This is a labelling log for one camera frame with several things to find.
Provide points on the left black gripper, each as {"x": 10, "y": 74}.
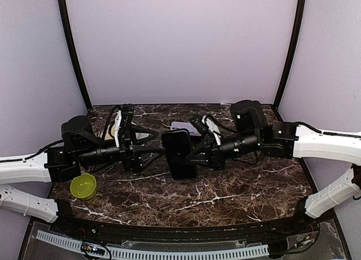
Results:
{"x": 131, "y": 157}

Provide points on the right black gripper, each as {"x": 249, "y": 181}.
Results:
{"x": 213, "y": 158}

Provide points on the silver white phone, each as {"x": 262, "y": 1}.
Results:
{"x": 140, "y": 136}

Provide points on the lavender phone case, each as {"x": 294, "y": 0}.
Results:
{"x": 177, "y": 125}

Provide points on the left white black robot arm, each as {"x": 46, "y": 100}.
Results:
{"x": 62, "y": 161}

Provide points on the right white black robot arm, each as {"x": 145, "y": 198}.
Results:
{"x": 282, "y": 140}

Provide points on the tan wooden round plate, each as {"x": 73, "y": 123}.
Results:
{"x": 111, "y": 131}

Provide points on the lime green bowl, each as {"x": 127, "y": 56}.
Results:
{"x": 84, "y": 187}

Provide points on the white slotted cable duct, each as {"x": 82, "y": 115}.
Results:
{"x": 97, "y": 251}

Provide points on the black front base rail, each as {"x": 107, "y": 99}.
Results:
{"x": 102, "y": 232}

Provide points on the right black corner post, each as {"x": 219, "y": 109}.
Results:
{"x": 300, "y": 7}

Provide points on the black corner post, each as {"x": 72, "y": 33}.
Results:
{"x": 300, "y": 7}
{"x": 65, "y": 20}

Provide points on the left black corner post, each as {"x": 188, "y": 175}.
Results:
{"x": 65, "y": 20}

